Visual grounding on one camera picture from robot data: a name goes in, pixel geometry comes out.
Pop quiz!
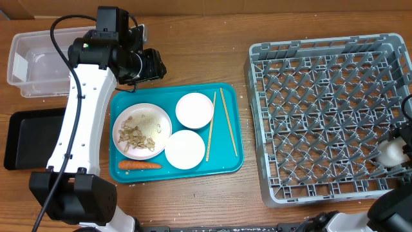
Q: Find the pink bowl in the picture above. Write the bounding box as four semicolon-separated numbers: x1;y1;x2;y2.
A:
175;93;214;130

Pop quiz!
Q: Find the wooden chopstick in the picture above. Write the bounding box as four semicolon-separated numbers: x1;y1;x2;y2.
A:
220;88;238;157
205;92;217;162

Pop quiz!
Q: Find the white bowl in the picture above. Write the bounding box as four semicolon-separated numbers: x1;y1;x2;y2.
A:
165;130;205;170

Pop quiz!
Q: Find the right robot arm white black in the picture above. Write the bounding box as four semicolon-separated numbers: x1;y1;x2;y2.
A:
295;95;411;232

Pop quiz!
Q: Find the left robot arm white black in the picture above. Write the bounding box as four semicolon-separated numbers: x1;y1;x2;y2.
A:
29;6;166;231

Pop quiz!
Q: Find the grey dishwasher rack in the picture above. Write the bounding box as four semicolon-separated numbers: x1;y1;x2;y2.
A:
245;34;411;208

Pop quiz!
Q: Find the teal serving tray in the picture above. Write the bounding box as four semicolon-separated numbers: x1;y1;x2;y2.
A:
109;83;244;183

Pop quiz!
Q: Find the orange carrot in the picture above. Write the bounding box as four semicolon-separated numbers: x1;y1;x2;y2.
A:
118;160;162;170

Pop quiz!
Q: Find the clear plastic bin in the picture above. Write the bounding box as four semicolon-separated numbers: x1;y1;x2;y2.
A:
6;24;149;99

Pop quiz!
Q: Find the black plastic tray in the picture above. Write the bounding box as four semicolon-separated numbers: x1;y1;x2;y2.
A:
4;108;65;170

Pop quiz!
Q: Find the white cup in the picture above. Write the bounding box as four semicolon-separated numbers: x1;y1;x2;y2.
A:
376;137;410;168

